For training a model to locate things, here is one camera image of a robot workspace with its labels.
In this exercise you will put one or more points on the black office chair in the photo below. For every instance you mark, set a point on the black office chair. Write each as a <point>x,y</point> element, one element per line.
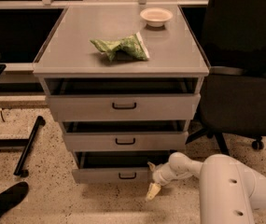
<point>233,95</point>

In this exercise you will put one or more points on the white bowl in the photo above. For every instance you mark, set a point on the white bowl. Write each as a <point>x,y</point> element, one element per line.
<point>155,16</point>

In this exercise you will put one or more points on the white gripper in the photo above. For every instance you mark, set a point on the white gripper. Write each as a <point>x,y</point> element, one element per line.
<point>160,175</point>

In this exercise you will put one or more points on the grey drawer cabinet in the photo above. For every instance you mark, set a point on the grey drawer cabinet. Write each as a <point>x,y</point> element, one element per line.
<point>173,53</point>

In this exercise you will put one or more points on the grey drawer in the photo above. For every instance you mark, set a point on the grey drawer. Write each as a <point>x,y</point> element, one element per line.
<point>134,135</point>
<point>115,99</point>
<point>116,166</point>

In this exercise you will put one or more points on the green chip bag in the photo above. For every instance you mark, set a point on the green chip bag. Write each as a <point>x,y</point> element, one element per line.
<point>133,45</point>

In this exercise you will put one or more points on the black table leg base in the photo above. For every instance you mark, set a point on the black table leg base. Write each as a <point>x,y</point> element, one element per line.
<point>24,145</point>

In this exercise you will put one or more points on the grey top drawer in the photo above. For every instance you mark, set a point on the grey top drawer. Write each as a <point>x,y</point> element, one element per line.
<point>115,99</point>

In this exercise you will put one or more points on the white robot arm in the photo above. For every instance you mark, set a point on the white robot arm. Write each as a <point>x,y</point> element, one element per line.
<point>229,190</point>

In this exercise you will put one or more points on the grey bottom drawer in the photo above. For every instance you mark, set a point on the grey bottom drawer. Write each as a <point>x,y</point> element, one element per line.
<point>116,166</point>

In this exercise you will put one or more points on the grey middle drawer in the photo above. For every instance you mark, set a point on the grey middle drawer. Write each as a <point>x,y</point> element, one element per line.
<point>134,135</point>

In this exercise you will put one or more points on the black shoe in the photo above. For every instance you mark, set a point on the black shoe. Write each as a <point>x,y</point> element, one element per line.
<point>13,196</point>

